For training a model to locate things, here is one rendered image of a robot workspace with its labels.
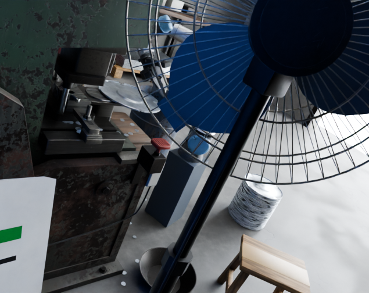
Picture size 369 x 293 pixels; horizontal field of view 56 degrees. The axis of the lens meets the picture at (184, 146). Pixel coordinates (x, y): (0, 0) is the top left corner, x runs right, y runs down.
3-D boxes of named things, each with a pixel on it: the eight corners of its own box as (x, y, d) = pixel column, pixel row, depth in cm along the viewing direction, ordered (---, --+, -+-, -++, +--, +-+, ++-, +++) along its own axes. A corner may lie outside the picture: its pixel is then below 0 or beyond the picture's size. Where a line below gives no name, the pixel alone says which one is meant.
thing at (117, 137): (76, 99, 165) (79, 87, 162) (121, 152, 137) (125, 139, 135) (7, 93, 144) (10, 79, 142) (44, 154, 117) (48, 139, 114)
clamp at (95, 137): (82, 120, 135) (89, 96, 131) (101, 143, 125) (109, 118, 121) (67, 119, 131) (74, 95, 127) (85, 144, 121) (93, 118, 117)
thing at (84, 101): (73, 94, 145) (75, 84, 143) (88, 112, 136) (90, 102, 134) (51, 92, 139) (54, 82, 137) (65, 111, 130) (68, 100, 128)
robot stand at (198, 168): (161, 201, 233) (185, 144, 214) (181, 217, 226) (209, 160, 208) (144, 210, 218) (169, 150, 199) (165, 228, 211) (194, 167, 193)
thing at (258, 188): (236, 173, 247) (237, 172, 246) (264, 174, 264) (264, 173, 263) (261, 200, 227) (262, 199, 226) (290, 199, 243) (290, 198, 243)
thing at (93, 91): (119, 115, 165) (128, 89, 160) (133, 131, 157) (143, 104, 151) (68, 113, 148) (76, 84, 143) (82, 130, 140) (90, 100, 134)
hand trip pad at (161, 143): (157, 153, 139) (164, 137, 136) (166, 162, 135) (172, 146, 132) (143, 154, 134) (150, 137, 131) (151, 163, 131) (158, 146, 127)
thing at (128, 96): (170, 118, 151) (171, 116, 151) (107, 104, 135) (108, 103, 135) (147, 90, 173) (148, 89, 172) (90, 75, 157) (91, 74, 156)
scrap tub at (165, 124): (150, 136, 313) (169, 87, 293) (177, 163, 287) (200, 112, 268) (109, 136, 284) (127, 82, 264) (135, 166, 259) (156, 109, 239)
